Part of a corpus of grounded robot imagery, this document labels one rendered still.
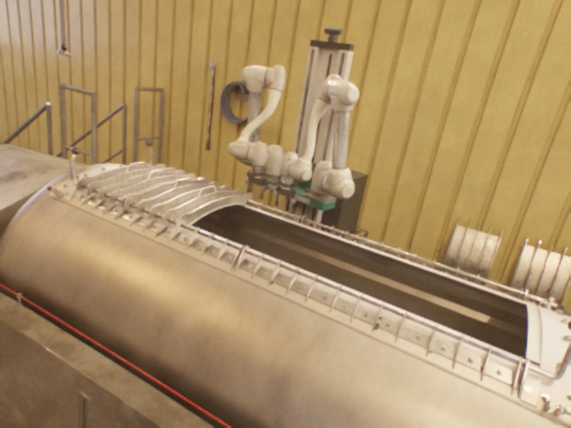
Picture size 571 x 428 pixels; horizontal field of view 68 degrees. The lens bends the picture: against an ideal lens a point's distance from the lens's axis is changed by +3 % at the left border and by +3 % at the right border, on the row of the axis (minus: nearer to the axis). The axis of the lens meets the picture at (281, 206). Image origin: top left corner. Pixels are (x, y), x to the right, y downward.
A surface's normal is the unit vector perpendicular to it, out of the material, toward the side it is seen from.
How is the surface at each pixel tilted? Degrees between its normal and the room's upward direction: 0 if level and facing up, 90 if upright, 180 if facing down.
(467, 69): 90
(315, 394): 57
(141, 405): 0
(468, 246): 70
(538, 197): 90
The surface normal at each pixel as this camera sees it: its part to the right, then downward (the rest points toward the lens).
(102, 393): -0.49, 0.22
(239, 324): -0.29, -0.44
